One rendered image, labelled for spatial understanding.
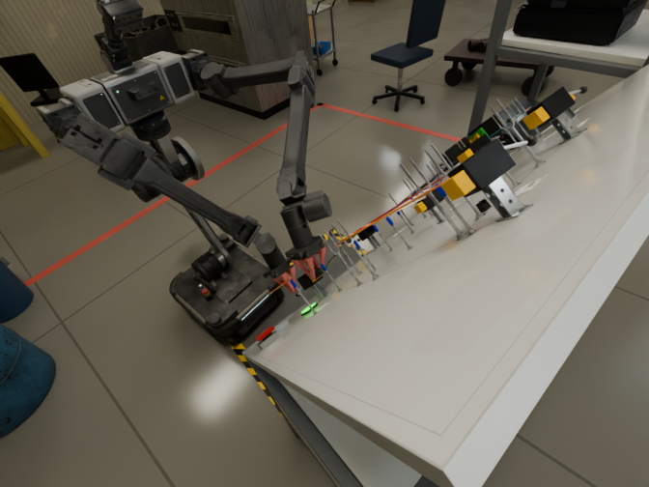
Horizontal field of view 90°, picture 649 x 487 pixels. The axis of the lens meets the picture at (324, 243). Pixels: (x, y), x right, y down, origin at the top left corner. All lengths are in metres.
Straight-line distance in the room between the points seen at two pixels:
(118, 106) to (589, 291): 1.35
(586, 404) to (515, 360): 2.04
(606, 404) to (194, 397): 2.14
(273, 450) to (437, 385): 1.75
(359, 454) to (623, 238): 0.91
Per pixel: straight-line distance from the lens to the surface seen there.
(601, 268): 0.25
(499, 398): 0.18
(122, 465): 2.25
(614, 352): 2.46
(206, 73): 1.37
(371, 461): 1.07
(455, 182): 0.43
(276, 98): 4.60
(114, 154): 0.83
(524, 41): 1.46
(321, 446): 1.08
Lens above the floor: 1.85
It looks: 46 degrees down
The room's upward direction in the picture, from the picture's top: 9 degrees counter-clockwise
